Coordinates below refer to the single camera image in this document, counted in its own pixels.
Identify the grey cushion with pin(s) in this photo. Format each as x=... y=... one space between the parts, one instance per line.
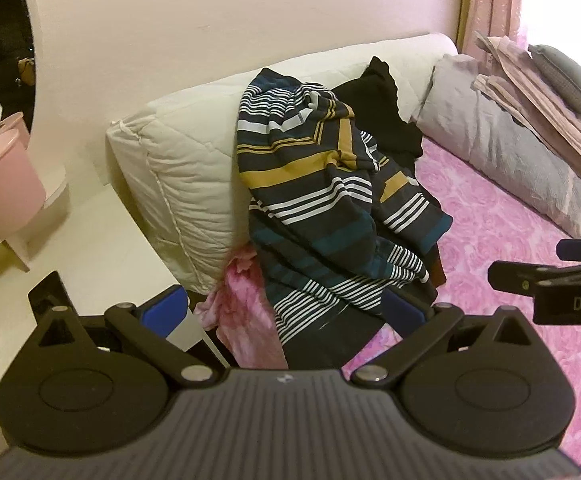
x=570 y=77

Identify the black garment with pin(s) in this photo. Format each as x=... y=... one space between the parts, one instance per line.
x=385 y=110

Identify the brown garment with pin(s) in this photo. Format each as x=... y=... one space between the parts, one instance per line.
x=438 y=265

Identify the pink folded blanket stack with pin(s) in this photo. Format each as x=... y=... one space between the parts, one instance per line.
x=535 y=90

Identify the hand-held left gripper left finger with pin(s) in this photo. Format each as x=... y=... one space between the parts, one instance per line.
x=163 y=307

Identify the white dressing table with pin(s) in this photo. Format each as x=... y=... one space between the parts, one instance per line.
x=70 y=240

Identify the grey pillow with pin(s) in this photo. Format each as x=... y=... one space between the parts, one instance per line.
x=510 y=150

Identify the pink rose bedsheet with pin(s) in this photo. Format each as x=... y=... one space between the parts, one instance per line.
x=495 y=240

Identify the striped navy sweater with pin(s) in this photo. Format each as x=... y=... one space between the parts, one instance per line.
x=295 y=185

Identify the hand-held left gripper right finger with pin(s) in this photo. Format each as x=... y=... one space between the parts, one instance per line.
x=405 y=312

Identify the pink floral fleece blanket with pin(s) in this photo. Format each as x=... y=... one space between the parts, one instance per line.
x=250 y=310

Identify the pink bin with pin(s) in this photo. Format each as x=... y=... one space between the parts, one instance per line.
x=5 y=185

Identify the white quilted pillow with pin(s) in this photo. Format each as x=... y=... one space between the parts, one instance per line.
x=180 y=160

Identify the black flat device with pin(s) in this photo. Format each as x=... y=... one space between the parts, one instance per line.
x=45 y=287

